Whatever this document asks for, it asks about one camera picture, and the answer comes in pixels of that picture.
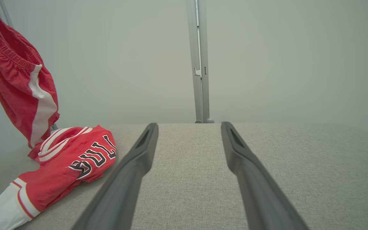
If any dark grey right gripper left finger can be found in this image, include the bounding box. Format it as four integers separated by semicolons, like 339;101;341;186
72;123;159;230

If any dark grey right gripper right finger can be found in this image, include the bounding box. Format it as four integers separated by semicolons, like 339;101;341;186
221;121;310;230

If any red Bulls basketball jersey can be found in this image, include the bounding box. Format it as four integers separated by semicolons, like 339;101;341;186
0;125;117;230

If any grey double metal frame post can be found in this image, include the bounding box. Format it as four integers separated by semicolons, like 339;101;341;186
186;0;215;124

